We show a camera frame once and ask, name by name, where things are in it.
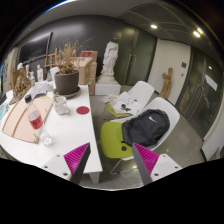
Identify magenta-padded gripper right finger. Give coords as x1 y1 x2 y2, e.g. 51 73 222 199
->
132 142 183 186

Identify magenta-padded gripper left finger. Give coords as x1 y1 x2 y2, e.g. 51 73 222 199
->
41 142 92 185

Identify clear bottle with red label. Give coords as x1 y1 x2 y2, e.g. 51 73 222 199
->
24 94 54 147

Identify black backpack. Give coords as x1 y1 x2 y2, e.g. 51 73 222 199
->
121 108 171 148

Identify flat round red coaster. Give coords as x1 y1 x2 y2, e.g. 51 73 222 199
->
75 105 91 116

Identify white printed mug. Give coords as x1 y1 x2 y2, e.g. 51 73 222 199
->
52 95 70 116

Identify stack of papers and books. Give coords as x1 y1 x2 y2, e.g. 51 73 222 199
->
105 91 143 116

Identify light wooden board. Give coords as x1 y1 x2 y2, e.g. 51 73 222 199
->
1 96 54 144

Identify dried plant in grey pot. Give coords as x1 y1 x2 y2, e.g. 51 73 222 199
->
53 38 94 96

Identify printed paper sheets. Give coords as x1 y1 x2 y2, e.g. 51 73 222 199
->
30 81 54 99

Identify wooden figure sculpture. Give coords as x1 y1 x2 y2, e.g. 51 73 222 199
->
159 67 174 100

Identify brown carved relief sculpture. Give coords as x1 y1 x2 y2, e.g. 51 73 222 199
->
9 68 33 105

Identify small white figurine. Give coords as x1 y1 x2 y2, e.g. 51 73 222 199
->
36 64 44 83

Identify wooden easel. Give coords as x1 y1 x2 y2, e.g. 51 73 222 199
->
43 48 59 81

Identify large white statue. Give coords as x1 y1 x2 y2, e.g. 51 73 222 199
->
100 39 120 77

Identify black wall screen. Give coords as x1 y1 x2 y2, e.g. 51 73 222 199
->
18 32 54 64

